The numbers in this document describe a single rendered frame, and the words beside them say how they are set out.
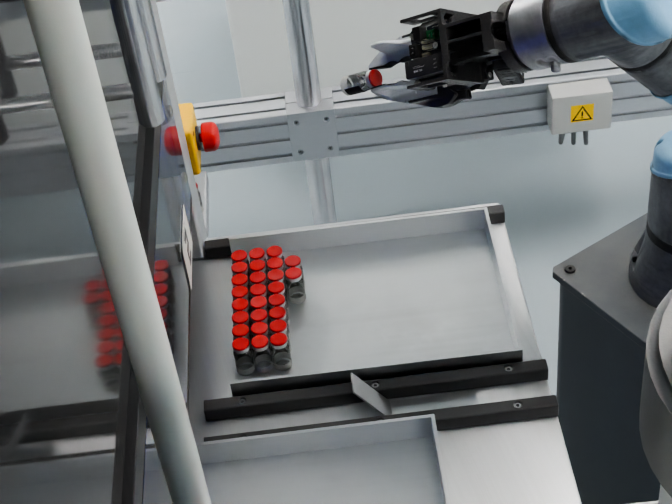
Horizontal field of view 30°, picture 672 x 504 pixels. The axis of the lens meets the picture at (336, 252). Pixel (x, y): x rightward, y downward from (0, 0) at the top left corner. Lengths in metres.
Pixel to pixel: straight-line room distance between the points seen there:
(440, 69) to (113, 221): 0.62
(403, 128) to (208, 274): 0.96
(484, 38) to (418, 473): 0.48
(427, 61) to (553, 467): 0.46
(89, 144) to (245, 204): 2.52
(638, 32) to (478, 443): 0.51
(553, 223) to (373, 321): 1.52
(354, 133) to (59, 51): 1.93
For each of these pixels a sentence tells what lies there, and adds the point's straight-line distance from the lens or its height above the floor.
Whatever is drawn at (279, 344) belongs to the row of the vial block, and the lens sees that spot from 1.48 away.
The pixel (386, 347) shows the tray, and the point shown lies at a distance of 1.52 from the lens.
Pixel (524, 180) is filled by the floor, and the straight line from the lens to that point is 3.16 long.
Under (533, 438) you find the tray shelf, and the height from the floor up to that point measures 0.88.
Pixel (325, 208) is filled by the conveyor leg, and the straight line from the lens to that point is 2.66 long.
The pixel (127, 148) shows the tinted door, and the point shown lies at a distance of 1.22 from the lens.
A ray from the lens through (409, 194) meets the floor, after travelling 3.13.
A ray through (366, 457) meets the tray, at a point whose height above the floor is 0.88.
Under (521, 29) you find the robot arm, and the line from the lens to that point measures 1.20.
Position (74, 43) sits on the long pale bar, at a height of 1.67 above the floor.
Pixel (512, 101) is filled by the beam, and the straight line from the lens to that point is 2.53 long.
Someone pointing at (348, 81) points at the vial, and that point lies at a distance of 1.39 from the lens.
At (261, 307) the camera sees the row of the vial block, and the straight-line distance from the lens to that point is 1.53.
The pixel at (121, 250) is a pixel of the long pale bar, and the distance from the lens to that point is 0.69.
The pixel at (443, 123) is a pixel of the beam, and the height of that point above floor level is 0.48.
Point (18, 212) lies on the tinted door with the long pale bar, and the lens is 0.78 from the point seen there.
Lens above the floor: 1.98
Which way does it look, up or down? 41 degrees down
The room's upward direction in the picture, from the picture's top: 7 degrees counter-clockwise
